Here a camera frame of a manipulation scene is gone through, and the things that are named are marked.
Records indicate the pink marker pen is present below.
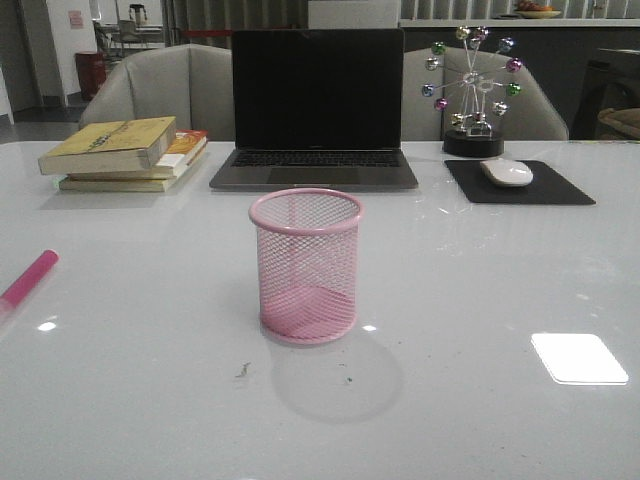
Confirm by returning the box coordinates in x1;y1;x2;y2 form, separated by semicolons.
1;250;59;313

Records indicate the pink mesh pen holder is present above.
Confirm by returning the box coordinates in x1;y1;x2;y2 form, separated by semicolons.
249;188;364;344

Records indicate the grey laptop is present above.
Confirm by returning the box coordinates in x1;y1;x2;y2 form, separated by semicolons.
210;28;418;191

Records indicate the middle orange book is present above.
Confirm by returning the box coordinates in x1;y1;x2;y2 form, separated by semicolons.
69;130;207;180

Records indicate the bottom yellow book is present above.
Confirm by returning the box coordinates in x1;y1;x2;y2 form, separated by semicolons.
58;150;204;193

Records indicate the white computer mouse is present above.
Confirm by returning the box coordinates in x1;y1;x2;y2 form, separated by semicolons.
480;158;533;187

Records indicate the right grey chair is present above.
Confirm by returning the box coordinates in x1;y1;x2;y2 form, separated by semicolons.
401;46;569;141

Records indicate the grey chair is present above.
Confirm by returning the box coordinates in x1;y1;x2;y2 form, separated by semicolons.
401;46;569;141
79;44;235;141

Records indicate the left grey chair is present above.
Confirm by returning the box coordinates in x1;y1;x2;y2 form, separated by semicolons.
79;44;235;141

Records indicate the ferris wheel desk ornament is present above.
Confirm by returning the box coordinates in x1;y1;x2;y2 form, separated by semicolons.
421;26;524;158

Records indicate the black mouse pad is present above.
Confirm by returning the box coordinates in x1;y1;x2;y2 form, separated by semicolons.
445;160;596;206

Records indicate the red trash bin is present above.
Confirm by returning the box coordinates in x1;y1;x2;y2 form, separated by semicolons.
75;51;106;101

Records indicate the fruit bowl on counter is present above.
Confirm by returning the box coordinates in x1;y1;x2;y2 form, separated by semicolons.
514;0;562;19

